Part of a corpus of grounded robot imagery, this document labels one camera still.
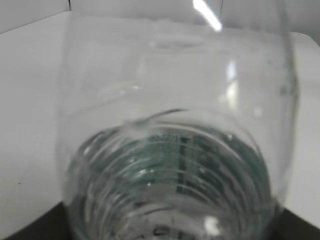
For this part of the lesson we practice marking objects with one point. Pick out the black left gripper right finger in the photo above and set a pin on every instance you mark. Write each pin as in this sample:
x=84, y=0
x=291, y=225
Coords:
x=290, y=226

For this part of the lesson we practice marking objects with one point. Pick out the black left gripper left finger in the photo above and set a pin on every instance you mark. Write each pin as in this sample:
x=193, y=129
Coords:
x=53, y=225

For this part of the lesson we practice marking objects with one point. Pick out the clear green-label water bottle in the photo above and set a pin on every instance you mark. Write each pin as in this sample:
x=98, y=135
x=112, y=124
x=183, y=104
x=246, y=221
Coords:
x=176, y=119

